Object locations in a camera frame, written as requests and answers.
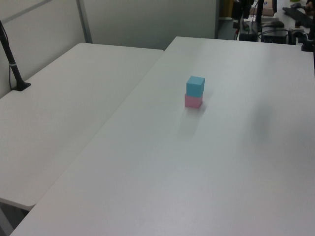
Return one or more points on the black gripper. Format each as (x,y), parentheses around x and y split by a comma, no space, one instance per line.
(238,9)

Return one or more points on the blue cube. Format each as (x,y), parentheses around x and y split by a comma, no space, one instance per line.
(194,88)

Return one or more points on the pink cube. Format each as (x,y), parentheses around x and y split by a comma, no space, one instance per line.
(193,102)

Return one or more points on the small black box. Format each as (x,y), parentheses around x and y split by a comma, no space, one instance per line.
(248,37)

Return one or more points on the black monitor stand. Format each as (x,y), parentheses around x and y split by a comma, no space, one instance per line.
(257,17)

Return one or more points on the brown cardboard box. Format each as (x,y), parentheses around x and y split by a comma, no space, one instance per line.
(268,7)

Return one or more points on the black electronic device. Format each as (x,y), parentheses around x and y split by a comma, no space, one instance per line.
(274,37)

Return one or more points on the black table clamp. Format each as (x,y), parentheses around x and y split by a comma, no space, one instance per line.
(297,34)

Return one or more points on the black clamped pole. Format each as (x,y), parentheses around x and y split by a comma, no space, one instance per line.
(308,41)

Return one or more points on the white side table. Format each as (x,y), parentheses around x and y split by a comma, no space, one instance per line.
(61,110)

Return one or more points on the grey metal partition post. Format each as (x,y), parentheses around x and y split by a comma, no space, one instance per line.
(85,22)

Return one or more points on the black camera pole with base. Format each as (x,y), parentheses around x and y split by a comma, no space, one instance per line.
(15,71)

